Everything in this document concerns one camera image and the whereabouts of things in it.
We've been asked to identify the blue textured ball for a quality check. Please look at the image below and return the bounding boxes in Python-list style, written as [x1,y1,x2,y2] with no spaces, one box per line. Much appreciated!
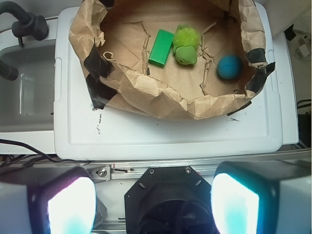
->
[217,55,243,80]

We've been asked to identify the black cable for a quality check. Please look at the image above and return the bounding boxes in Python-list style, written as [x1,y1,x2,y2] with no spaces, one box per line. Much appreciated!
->
[0,138,86,168]

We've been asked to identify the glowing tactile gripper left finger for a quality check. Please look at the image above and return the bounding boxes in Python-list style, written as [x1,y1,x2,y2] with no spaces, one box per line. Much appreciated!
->
[0,166,97,234]

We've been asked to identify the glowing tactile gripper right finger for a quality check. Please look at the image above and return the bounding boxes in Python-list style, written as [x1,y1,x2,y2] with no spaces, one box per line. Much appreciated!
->
[211,160,312,234]

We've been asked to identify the white power adapter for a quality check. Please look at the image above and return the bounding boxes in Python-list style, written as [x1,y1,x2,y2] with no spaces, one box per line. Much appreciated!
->
[296,35,312,59]

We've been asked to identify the green rectangular block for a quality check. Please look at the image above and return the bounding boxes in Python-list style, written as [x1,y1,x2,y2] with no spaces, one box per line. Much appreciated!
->
[148,29,174,68]

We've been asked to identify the aluminium frame rail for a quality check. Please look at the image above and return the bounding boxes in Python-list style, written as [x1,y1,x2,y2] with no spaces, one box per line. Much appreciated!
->
[84,149,312,182]

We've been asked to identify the crumpled brown paper bag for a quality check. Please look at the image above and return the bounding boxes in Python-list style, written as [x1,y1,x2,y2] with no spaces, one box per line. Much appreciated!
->
[69,0,275,120]

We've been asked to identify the black octagonal mount plate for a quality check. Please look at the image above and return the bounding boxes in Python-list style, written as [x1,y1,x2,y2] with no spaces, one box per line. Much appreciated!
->
[124,166,218,234]

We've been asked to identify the green plush turtle toy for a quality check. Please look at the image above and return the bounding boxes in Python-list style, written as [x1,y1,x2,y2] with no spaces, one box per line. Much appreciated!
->
[173,24,200,65]

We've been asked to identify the white plastic bin lid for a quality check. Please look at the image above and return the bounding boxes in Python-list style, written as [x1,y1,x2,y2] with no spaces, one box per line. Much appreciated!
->
[54,7,283,161]

